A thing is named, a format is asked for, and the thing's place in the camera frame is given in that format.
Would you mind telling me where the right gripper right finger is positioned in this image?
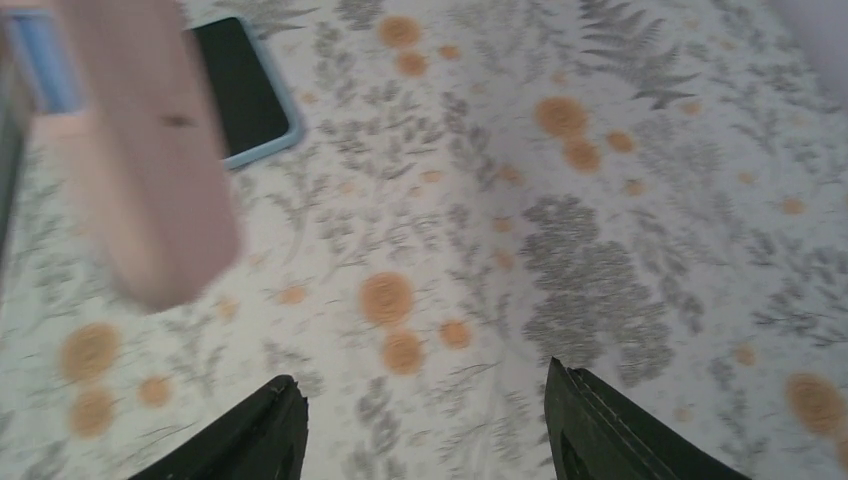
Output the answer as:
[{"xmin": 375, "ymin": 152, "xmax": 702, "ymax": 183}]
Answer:
[{"xmin": 544, "ymin": 358, "xmax": 747, "ymax": 480}]

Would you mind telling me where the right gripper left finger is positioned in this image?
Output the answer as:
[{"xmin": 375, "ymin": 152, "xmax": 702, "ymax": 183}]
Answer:
[{"xmin": 131, "ymin": 375, "xmax": 308, "ymax": 480}]

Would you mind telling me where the pink phone case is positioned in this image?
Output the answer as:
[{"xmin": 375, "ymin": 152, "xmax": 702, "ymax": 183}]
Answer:
[{"xmin": 1, "ymin": 1, "xmax": 240, "ymax": 312}]

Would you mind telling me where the floral patterned table mat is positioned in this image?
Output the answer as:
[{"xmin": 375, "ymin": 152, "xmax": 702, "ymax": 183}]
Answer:
[{"xmin": 1, "ymin": 1, "xmax": 847, "ymax": 479}]

